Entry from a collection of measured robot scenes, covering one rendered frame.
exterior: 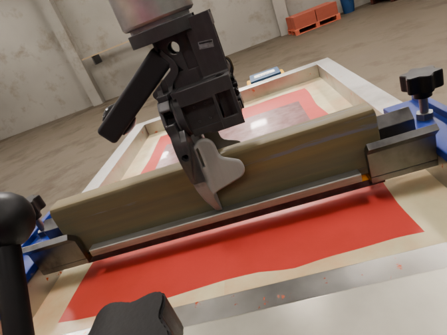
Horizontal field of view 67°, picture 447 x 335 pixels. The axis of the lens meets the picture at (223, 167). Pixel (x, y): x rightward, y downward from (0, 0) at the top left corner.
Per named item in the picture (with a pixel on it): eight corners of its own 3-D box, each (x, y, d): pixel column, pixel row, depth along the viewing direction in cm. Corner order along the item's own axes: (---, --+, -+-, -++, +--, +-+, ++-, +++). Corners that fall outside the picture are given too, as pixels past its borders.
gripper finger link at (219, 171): (257, 209, 37) (230, 131, 35) (207, 223, 38) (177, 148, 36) (257, 198, 40) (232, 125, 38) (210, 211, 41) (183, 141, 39)
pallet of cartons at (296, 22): (332, 17, 872) (328, 0, 855) (342, 18, 795) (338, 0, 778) (287, 34, 890) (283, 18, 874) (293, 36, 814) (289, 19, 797)
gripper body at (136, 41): (247, 129, 34) (204, 6, 30) (170, 154, 36) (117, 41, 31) (245, 108, 41) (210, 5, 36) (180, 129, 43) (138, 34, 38)
